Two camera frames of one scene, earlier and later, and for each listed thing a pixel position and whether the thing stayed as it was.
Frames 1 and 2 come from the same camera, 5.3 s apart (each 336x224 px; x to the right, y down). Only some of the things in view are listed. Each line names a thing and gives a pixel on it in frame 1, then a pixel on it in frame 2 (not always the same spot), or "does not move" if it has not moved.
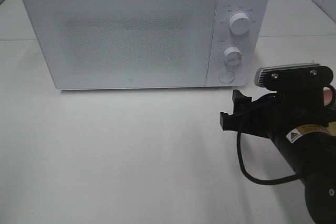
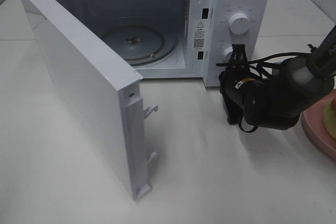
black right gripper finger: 240,101 to 243,60
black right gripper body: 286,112 to 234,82
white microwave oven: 114,30 does not move
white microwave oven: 126,37 to 105,88
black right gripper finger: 233,122 to 234,61
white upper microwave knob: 240,23 does not move
